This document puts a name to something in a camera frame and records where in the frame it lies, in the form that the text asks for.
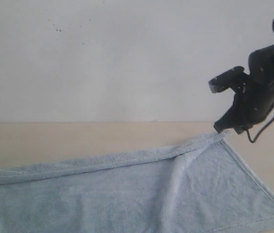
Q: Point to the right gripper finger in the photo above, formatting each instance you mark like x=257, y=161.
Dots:
x=224, y=123

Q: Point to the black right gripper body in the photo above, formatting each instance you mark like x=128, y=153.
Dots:
x=250, y=108

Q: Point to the light blue fleece towel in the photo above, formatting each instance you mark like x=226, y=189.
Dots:
x=202, y=186

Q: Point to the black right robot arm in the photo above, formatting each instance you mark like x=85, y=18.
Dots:
x=261, y=67

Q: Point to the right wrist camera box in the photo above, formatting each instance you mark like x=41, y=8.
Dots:
x=223, y=81

